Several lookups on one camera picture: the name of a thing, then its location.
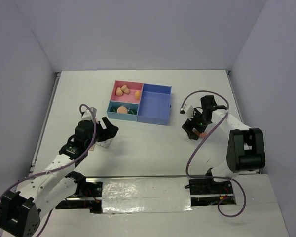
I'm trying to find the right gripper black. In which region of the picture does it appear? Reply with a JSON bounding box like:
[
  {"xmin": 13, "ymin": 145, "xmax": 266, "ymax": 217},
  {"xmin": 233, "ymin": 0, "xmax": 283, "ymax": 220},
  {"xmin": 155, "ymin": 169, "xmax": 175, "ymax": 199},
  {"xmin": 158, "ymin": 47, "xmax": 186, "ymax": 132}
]
[{"xmin": 183, "ymin": 108, "xmax": 211, "ymax": 140}]

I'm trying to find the silver eyeshadow palette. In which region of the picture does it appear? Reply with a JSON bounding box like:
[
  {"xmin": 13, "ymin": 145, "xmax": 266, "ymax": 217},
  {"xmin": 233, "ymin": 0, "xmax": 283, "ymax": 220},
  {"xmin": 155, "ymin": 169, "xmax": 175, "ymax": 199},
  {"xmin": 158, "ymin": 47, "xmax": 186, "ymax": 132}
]
[{"xmin": 96, "ymin": 138, "xmax": 113, "ymax": 149}]

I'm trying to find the three-colour blush palette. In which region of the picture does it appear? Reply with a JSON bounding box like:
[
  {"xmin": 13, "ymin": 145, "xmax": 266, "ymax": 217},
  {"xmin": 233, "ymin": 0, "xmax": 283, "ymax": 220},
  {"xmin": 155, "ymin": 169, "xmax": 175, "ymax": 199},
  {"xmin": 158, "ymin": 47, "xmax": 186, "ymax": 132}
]
[{"xmin": 194, "ymin": 130, "xmax": 207, "ymax": 138}]

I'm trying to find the peach round puff with ribbon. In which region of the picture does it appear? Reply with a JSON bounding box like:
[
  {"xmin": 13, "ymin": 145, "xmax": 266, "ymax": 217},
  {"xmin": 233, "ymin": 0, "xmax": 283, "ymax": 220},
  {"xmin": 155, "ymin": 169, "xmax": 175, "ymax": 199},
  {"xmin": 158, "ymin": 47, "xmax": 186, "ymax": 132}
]
[{"xmin": 117, "ymin": 106, "xmax": 128, "ymax": 114}]

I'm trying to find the beige gourd sponge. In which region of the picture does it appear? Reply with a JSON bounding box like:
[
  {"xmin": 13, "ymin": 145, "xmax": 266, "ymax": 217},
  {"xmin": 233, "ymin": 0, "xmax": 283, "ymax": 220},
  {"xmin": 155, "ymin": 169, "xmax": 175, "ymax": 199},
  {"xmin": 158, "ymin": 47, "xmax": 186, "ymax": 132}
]
[
  {"xmin": 115, "ymin": 87, "xmax": 123, "ymax": 96},
  {"xmin": 121, "ymin": 85, "xmax": 130, "ymax": 94}
]

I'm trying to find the orange teardrop sponge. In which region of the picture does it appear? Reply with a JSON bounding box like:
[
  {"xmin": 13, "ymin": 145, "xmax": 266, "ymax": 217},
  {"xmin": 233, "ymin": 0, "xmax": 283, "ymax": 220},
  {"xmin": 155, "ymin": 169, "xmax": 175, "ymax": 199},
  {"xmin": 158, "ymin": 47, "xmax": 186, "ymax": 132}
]
[{"xmin": 134, "ymin": 90, "xmax": 141, "ymax": 101}]

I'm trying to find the green puff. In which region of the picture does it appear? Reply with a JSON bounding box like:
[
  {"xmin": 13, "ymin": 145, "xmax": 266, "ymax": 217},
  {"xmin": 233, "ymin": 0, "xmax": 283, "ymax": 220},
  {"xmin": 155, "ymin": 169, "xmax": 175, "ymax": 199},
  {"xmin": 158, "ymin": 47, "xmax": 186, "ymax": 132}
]
[
  {"xmin": 127, "ymin": 108, "xmax": 137, "ymax": 115},
  {"xmin": 110, "ymin": 106, "xmax": 118, "ymax": 113}
]

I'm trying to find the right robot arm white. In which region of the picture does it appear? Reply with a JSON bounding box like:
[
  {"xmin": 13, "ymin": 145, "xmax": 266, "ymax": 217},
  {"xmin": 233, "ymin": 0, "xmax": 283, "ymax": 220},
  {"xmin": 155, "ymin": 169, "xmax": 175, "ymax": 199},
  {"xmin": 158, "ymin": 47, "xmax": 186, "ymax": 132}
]
[{"xmin": 180, "ymin": 95, "xmax": 266, "ymax": 193}]

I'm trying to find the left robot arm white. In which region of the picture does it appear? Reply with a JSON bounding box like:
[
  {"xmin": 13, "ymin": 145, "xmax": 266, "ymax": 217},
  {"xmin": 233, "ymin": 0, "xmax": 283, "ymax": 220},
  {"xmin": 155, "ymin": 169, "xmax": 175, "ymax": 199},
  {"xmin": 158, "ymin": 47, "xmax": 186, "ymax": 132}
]
[{"xmin": 0, "ymin": 117, "xmax": 119, "ymax": 237}]

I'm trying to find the light blue plastic bin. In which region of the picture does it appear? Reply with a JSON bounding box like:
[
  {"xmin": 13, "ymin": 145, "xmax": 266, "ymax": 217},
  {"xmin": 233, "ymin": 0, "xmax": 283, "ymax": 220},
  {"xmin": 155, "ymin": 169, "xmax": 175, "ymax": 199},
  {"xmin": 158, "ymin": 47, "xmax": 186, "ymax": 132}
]
[{"xmin": 107, "ymin": 101, "xmax": 139, "ymax": 121}]

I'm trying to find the purple plastic bin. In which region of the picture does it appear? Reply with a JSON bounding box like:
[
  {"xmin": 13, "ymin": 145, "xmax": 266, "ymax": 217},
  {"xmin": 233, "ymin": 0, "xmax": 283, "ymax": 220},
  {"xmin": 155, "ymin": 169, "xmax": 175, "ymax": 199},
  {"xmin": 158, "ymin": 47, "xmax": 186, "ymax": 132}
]
[{"xmin": 137, "ymin": 83, "xmax": 172, "ymax": 126}]

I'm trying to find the pink plastic bin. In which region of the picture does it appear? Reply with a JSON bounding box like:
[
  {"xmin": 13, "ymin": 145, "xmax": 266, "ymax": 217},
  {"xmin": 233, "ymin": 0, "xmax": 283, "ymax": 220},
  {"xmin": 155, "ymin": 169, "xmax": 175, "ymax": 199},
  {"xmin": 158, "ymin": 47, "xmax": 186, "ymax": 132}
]
[{"xmin": 111, "ymin": 80, "xmax": 144, "ymax": 104}]

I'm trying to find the silver foil tape sheet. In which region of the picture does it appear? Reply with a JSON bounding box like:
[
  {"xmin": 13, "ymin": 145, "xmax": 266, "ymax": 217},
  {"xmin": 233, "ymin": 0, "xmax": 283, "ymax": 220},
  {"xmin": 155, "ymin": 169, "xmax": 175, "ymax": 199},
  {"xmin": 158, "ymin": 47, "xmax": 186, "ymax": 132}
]
[{"xmin": 102, "ymin": 177, "xmax": 192, "ymax": 214}]

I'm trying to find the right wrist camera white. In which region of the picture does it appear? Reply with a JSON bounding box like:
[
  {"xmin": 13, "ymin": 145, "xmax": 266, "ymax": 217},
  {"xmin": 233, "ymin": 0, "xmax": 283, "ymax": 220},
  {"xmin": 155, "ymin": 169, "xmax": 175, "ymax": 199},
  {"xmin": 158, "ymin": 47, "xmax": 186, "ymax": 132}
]
[{"xmin": 180, "ymin": 104, "xmax": 194, "ymax": 120}]

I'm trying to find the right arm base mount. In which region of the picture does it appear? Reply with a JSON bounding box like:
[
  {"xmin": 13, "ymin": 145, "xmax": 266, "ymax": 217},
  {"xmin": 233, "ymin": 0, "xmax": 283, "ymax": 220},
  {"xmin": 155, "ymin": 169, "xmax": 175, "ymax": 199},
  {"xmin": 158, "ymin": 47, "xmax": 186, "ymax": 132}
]
[{"xmin": 185, "ymin": 179, "xmax": 236, "ymax": 207}]

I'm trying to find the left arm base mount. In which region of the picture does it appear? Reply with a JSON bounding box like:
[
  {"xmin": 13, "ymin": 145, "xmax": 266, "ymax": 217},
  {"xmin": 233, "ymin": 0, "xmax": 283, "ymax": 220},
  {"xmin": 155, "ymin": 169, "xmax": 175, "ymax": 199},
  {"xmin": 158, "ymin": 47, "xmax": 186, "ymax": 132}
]
[{"xmin": 56, "ymin": 172, "xmax": 103, "ymax": 214}]

